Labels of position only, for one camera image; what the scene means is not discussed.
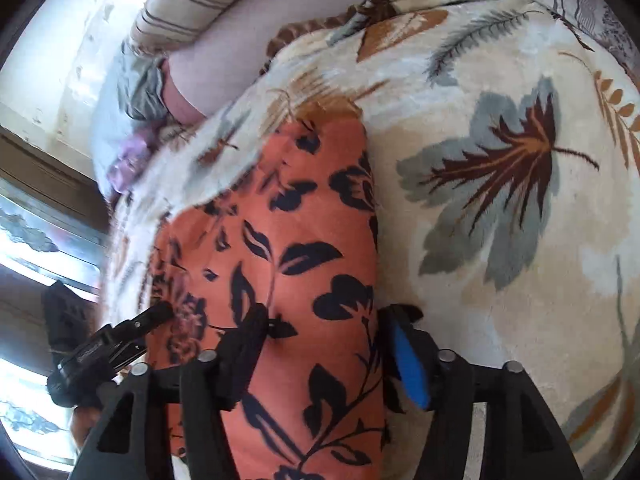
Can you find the pink mattress sheet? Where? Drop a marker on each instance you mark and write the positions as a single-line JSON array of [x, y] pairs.
[[280, 10]]

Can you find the grey crumpled cloth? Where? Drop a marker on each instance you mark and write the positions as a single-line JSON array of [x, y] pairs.
[[145, 90]]

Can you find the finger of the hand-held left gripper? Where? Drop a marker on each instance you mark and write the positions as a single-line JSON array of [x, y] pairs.
[[150, 316]]

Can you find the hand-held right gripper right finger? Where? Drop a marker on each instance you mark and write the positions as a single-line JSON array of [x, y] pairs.
[[410, 360]]

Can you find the brown striped bolster pillow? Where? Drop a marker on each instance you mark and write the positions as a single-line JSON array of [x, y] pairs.
[[200, 0]]

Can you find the glass window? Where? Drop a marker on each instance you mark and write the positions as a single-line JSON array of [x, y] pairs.
[[30, 240]]

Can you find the cream leaf print blanket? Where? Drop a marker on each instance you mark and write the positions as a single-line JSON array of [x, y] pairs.
[[450, 110]]

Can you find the purple floral cloth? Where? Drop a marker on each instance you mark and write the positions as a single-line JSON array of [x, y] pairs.
[[130, 160]]

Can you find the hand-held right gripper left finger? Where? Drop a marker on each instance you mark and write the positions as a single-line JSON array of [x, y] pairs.
[[246, 345]]

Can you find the orange floral print garment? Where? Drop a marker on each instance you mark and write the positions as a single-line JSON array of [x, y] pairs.
[[300, 220]]

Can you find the light blue pillow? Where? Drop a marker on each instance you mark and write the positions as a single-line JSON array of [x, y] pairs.
[[107, 130]]

